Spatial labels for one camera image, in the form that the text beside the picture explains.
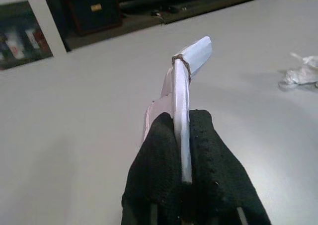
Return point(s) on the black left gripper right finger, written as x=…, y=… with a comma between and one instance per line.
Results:
x=213, y=175

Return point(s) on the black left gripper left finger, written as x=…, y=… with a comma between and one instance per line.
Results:
x=154, y=172

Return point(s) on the white torn paper piece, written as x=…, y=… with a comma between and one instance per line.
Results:
x=181, y=98

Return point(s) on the crumpled clear plastic wrapper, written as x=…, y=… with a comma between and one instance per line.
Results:
x=300, y=73

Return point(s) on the black box with gold label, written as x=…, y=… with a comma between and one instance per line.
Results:
x=94, y=9

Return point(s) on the white framed shelf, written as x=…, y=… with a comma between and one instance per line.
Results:
x=22, y=31

